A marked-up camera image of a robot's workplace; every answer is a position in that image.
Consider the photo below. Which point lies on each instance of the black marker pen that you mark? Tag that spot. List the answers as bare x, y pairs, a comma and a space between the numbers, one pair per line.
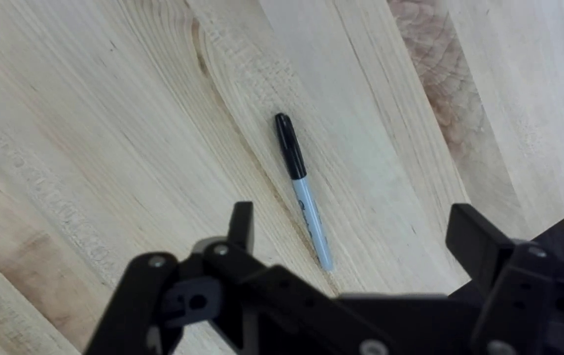
293, 151

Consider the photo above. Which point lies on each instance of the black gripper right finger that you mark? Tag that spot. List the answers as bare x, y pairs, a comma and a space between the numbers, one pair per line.
476, 239

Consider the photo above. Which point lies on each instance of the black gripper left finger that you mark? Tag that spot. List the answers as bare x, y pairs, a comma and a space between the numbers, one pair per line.
244, 227

